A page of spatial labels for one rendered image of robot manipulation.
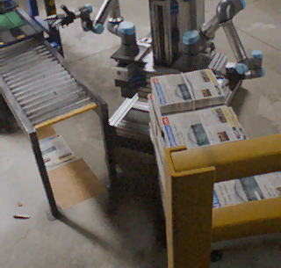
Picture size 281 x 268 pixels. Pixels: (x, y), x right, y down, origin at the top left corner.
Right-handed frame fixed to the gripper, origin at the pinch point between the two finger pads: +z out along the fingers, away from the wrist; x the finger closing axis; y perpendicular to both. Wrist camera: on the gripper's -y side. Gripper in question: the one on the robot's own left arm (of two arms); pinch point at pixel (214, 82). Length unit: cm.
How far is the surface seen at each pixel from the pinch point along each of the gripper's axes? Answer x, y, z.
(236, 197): 136, 43, 38
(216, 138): 78, 21, 26
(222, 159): 173, 99, 58
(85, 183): -17, -85, 96
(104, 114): -4, -13, 74
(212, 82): 29.9, 20.8, 12.4
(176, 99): 40, 21, 36
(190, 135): 72, 21, 37
